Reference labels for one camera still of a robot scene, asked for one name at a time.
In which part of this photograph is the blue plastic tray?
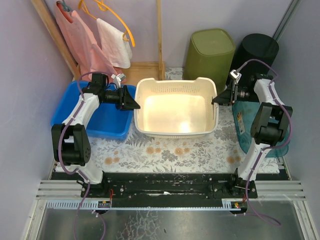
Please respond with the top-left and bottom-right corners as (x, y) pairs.
(50, 81), (134, 141)

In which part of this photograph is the white plastic basin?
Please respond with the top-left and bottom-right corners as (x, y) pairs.
(134, 77), (219, 139)

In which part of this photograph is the white towel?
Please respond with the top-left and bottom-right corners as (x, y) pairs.
(96, 18), (132, 69)

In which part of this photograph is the green mesh basket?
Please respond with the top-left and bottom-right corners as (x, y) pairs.
(182, 28), (236, 94)

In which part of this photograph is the large black plastic bin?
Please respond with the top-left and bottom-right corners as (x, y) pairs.
(230, 33), (279, 87)

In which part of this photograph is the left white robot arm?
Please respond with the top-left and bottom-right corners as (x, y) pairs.
(51, 71), (140, 198)

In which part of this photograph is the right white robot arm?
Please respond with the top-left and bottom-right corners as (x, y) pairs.
(211, 70), (293, 199)

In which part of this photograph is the pink hanging towel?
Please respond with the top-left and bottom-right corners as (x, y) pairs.
(54, 1), (120, 76)

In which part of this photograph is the floral table mat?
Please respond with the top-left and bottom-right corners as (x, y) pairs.
(56, 66), (281, 173)

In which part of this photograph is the orange clothes hanger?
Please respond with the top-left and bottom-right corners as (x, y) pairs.
(77, 0), (137, 48)

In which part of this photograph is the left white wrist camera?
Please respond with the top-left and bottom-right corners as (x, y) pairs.
(111, 73), (126, 88)

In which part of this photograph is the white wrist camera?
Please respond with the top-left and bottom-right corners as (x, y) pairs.
(111, 73), (126, 88)
(229, 69), (242, 84)

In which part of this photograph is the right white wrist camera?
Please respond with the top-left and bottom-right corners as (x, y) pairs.
(229, 69), (242, 84)

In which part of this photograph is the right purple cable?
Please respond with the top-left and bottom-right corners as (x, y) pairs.
(233, 58), (293, 228)

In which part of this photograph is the purple cable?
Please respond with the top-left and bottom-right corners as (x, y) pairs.
(233, 58), (293, 228)
(57, 71), (118, 240)

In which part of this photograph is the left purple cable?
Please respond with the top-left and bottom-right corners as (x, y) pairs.
(57, 71), (118, 240)

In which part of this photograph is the wooden rack frame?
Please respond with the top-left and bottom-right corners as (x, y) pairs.
(31, 0), (166, 85)

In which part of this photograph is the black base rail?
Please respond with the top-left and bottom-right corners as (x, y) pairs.
(51, 172), (296, 214)

